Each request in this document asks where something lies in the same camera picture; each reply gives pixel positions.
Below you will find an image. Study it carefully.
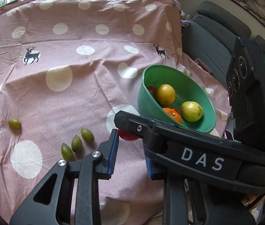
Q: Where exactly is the orange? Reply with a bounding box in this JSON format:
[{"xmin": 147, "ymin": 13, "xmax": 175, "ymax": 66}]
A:
[{"xmin": 162, "ymin": 108, "xmax": 183, "ymax": 124}]

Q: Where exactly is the yellow lemon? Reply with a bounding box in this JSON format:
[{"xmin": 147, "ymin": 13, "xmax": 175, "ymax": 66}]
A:
[{"xmin": 156, "ymin": 84, "xmax": 176, "ymax": 106}]

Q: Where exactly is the yellow-green pear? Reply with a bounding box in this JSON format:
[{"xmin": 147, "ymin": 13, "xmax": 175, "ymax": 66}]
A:
[{"xmin": 181, "ymin": 101, "xmax": 204, "ymax": 122}]

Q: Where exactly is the green plastic bowl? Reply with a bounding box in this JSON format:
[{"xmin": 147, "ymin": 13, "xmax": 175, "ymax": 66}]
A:
[{"xmin": 137, "ymin": 64, "xmax": 216, "ymax": 133}]

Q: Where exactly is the green olive near lemon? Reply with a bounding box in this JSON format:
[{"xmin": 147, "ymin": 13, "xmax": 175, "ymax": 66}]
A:
[{"xmin": 61, "ymin": 143, "xmax": 75, "ymax": 162}]

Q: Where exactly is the green olive right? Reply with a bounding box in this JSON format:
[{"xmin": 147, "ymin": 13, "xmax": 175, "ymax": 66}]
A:
[{"xmin": 81, "ymin": 128, "xmax": 95, "ymax": 143}]

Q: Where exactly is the green olive middle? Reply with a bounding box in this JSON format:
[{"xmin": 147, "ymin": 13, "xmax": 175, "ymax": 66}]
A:
[{"xmin": 71, "ymin": 135, "xmax": 83, "ymax": 153}]

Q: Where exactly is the green olive far left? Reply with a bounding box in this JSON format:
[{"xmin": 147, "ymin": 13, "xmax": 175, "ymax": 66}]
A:
[{"xmin": 8, "ymin": 119, "xmax": 22, "ymax": 130}]

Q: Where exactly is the pink polka dot tablecloth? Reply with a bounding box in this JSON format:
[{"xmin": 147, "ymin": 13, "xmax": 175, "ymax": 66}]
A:
[{"xmin": 0, "ymin": 0, "xmax": 231, "ymax": 221}]

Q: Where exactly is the colourful cloth on sofa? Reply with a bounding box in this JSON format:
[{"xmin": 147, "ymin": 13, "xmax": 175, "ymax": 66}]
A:
[{"xmin": 180, "ymin": 11, "xmax": 192, "ymax": 27}]

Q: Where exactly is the black tracking camera box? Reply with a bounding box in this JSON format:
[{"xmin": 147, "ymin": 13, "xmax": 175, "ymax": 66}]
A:
[{"xmin": 226, "ymin": 37, "xmax": 265, "ymax": 152}]

